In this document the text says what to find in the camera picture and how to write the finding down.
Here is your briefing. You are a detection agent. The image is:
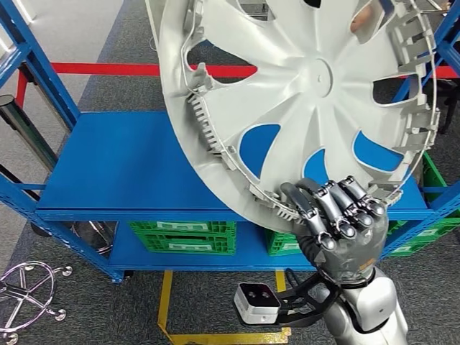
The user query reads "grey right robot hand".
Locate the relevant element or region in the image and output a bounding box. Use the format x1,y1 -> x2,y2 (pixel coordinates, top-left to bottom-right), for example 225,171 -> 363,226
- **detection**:
280,175 -> 390,288

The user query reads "pale grey wheel hubcap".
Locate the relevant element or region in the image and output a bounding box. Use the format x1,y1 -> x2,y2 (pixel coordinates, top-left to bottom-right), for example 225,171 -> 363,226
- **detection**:
158,0 -> 441,235

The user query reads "blue metal shelf rack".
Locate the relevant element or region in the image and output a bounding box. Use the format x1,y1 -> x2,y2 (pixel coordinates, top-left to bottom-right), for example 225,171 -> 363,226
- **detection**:
0,0 -> 460,284

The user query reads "red barrier belt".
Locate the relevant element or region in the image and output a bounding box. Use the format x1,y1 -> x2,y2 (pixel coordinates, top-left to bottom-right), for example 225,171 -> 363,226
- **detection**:
14,62 -> 460,109

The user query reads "chrome stanchion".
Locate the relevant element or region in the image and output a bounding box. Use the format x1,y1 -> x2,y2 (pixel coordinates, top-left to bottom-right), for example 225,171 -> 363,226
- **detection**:
20,64 -> 72,134
0,94 -> 118,257

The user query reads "black stool with chrome base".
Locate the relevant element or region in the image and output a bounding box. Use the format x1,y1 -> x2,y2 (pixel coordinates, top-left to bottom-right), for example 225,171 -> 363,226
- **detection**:
0,260 -> 73,345

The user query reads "black slim stanchion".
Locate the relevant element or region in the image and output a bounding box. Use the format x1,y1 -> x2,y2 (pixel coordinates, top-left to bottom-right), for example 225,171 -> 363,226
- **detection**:
0,163 -> 41,202

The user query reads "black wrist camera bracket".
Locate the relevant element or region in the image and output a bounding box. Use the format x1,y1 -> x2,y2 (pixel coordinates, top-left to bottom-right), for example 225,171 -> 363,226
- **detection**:
277,269 -> 345,329

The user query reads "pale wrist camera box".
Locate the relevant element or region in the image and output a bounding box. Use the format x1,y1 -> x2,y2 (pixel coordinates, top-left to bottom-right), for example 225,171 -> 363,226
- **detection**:
233,282 -> 281,326

